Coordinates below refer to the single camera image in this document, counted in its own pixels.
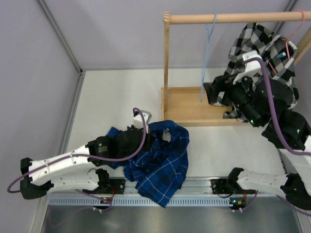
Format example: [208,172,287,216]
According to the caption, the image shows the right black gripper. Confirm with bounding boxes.
[203,70,262,128]

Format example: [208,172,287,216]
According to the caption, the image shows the blue plaid shirt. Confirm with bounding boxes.
[110,120,190,207]

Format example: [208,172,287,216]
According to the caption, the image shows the blue wire hanger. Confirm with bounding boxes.
[200,13,217,102]

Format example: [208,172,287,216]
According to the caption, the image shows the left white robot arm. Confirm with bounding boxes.
[20,127,155,200]

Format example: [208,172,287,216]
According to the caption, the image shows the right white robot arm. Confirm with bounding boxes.
[203,75,311,211]

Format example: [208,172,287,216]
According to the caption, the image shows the black white checkered shirt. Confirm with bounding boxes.
[215,23,299,127]

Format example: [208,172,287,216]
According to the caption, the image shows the wooden clothes rack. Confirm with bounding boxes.
[161,11,311,127]

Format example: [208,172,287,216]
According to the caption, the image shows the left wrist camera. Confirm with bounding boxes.
[133,110,152,129]

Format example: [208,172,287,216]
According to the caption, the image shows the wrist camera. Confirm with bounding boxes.
[133,110,152,129]
[233,50,262,85]

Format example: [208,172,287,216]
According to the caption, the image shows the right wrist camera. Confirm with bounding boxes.
[233,50,262,85]

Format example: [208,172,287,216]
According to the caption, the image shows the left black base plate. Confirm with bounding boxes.
[106,178,126,195]

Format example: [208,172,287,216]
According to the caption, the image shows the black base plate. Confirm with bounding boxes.
[210,178,236,195]
[106,178,126,195]

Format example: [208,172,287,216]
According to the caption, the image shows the aluminium mounting rail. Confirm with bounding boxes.
[98,173,288,198]

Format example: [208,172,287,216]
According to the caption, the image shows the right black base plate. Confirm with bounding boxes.
[210,178,236,195]

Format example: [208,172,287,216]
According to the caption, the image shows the pink wire hanger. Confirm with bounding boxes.
[283,10,311,65]

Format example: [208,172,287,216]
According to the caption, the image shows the slotted grey cable duct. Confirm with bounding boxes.
[49,196,234,207]

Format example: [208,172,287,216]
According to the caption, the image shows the grey corner frame post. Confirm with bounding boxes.
[36,0,83,74]

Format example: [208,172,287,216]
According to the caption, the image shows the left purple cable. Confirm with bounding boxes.
[7,107,149,211]

